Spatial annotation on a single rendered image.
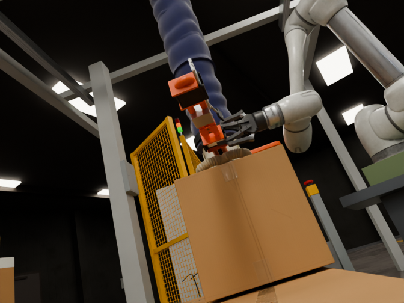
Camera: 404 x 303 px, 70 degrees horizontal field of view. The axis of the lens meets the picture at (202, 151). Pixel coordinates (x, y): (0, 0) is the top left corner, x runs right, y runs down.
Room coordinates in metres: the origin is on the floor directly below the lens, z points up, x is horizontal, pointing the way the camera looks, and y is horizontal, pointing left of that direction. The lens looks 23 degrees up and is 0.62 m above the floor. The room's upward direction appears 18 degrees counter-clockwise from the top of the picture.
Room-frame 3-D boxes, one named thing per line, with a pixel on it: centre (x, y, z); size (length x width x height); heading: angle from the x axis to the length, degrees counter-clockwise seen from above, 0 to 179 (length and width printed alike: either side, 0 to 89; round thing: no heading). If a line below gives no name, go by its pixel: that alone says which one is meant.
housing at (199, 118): (0.80, -0.03, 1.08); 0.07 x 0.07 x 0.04; 83
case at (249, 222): (1.25, -0.09, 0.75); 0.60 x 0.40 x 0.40; 177
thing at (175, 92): (0.67, -0.01, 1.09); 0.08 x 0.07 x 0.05; 173
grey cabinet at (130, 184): (2.45, 0.71, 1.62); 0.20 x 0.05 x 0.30; 174
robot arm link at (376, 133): (1.26, -0.79, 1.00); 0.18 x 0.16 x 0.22; 32
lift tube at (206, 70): (1.26, -0.09, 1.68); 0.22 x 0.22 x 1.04
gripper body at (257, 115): (0.99, -0.22, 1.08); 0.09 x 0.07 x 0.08; 84
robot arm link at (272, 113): (0.98, -0.29, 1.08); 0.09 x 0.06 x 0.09; 174
